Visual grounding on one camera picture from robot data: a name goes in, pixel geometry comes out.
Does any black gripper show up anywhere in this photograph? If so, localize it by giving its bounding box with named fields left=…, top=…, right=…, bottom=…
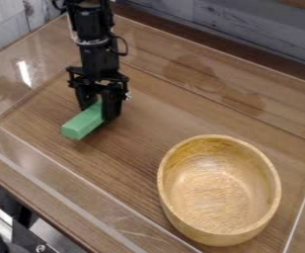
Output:
left=66, top=41, right=129, bottom=122

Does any green rectangular block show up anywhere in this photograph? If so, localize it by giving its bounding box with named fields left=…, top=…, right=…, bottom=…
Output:
left=61, top=102, right=105, bottom=140

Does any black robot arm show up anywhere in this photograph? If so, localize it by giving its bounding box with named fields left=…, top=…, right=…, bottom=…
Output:
left=51, top=0, right=130, bottom=122

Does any light wooden bowl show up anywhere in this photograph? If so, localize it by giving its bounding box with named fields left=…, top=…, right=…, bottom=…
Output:
left=157, top=134, right=283, bottom=247

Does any clear acrylic tray wall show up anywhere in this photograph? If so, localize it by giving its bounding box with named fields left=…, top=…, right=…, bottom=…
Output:
left=0, top=126, right=201, bottom=253

